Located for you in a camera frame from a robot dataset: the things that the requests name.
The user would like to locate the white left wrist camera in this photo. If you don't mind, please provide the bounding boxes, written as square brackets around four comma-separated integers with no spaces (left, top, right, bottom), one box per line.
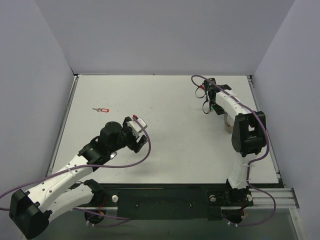
[127,115,148,138]

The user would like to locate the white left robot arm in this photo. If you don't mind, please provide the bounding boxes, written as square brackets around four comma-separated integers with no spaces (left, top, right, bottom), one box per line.
[9,116,151,240]

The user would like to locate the aluminium frame rail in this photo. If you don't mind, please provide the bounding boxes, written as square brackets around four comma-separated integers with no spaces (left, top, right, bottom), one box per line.
[29,187,300,210]

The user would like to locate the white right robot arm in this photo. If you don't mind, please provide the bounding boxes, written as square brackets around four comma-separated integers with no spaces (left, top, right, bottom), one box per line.
[203,78,269,205]

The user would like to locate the red tag key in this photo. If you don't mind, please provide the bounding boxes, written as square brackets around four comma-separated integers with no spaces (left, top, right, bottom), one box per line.
[92,108,110,113]

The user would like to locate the black tag key loose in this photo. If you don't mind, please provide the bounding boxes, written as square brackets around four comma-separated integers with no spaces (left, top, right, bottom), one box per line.
[110,152,117,160]

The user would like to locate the steel keyring disc with rings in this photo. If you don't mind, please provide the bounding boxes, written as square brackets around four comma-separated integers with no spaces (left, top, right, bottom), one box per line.
[223,112,234,135]

